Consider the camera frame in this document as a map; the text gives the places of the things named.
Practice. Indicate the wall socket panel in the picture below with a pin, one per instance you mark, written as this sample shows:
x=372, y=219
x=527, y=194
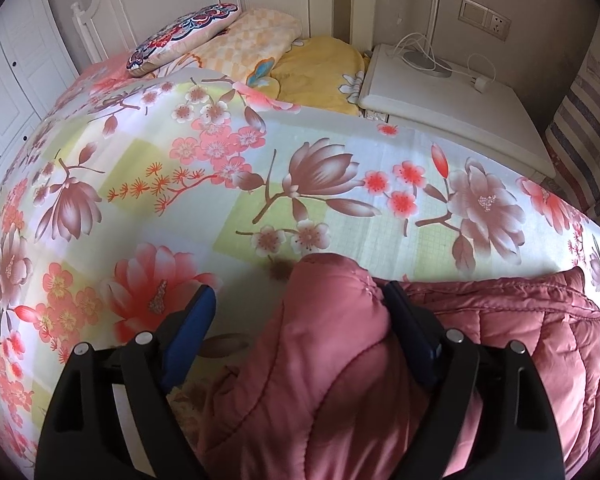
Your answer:
x=482, y=17

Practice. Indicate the embroidered floral pillow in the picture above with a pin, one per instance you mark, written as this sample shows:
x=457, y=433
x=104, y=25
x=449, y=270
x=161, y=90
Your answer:
x=180, y=35

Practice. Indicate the yellow blanket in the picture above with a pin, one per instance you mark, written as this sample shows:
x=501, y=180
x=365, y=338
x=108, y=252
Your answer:
x=315, y=70

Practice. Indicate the pink quilted jacket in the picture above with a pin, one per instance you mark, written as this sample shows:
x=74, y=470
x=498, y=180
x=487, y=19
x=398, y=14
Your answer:
x=330, y=385

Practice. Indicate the white wardrobe doors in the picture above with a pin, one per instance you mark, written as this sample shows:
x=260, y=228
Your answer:
x=15, y=85

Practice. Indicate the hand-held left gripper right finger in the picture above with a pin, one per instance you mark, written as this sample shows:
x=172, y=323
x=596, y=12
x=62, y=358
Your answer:
x=415, y=340

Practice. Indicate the striped printed curtain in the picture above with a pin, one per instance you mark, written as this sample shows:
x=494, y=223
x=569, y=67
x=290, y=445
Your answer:
x=585, y=135

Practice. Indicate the yellow checkered pillow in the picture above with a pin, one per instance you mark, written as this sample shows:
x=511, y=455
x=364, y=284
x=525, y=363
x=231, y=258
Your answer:
x=250, y=40

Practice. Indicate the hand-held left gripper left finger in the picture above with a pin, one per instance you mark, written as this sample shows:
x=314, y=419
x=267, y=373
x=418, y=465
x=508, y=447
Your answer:
x=190, y=330

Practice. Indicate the floral bed sheet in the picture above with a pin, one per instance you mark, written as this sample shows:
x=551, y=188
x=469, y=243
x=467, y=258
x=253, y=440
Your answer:
x=180, y=210

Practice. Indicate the white nightstand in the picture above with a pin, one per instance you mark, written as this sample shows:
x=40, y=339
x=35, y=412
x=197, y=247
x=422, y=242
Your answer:
x=455, y=110

